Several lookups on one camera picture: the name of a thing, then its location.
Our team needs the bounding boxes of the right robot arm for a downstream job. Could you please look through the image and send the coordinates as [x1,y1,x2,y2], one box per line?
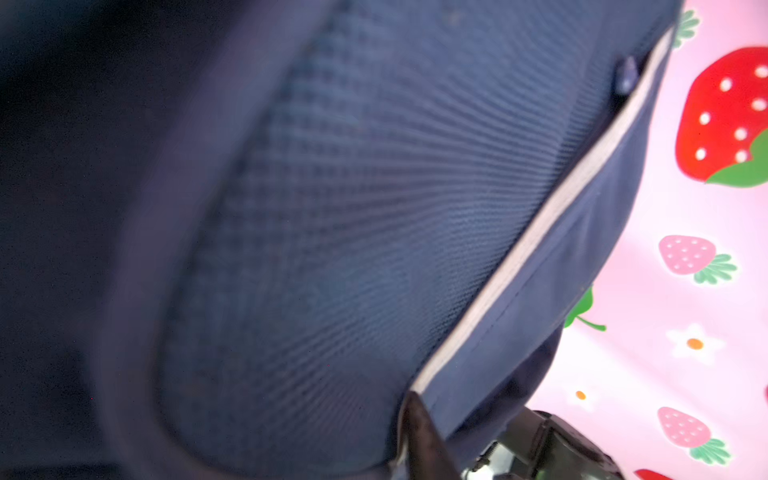
[462,408,624,480]

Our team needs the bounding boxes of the navy blue student backpack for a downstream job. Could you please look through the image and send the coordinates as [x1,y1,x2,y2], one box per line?
[1,1,682,479]

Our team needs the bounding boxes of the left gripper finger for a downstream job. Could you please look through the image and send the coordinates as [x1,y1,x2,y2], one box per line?
[402,392,461,480]

